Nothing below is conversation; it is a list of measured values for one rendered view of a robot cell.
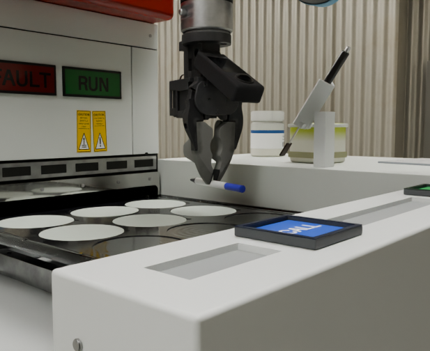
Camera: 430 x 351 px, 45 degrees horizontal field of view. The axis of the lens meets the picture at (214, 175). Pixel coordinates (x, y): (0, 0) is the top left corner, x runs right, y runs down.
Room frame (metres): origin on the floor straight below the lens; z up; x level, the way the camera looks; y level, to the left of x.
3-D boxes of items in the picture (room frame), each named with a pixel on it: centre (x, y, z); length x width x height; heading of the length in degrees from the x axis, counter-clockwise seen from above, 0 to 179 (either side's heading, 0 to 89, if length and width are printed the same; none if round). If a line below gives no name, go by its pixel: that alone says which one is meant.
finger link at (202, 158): (0.75, 0.03, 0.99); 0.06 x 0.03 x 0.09; 32
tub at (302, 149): (0.90, -0.18, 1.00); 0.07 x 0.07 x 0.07; 40
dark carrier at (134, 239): (0.70, 0.09, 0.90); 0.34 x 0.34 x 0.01; 49
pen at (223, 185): (0.74, 0.00, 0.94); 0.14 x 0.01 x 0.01; 32
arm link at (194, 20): (0.76, 0.01, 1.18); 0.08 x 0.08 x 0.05
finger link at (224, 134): (0.77, 0.00, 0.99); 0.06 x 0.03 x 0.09; 32
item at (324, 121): (0.81, -0.16, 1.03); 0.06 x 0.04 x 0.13; 49
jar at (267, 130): (1.11, -0.11, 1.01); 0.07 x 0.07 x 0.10
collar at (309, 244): (0.31, -0.05, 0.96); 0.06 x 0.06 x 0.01; 49
